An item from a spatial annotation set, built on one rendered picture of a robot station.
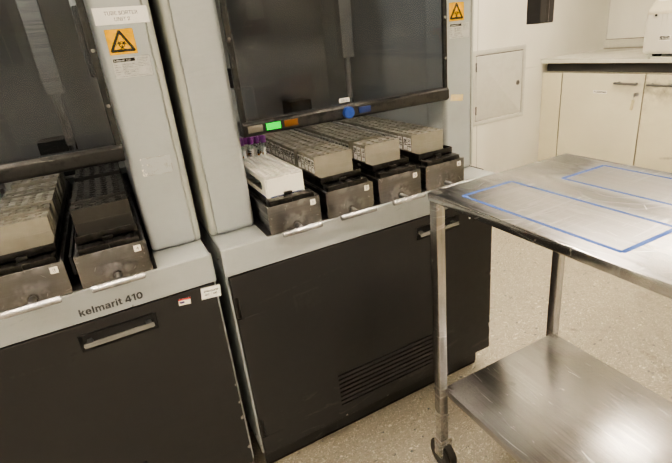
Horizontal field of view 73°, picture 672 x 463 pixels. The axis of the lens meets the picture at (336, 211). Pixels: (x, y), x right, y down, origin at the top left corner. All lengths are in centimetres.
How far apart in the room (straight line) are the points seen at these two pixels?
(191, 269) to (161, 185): 20
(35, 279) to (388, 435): 107
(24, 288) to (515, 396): 112
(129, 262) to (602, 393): 115
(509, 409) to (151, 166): 101
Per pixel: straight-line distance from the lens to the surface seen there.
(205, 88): 107
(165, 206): 110
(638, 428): 131
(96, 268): 104
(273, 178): 109
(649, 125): 307
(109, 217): 108
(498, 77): 312
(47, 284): 105
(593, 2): 377
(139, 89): 105
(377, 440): 156
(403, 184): 123
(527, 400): 130
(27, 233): 110
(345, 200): 114
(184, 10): 107
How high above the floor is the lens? 116
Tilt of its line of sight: 21 degrees down
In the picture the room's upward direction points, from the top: 6 degrees counter-clockwise
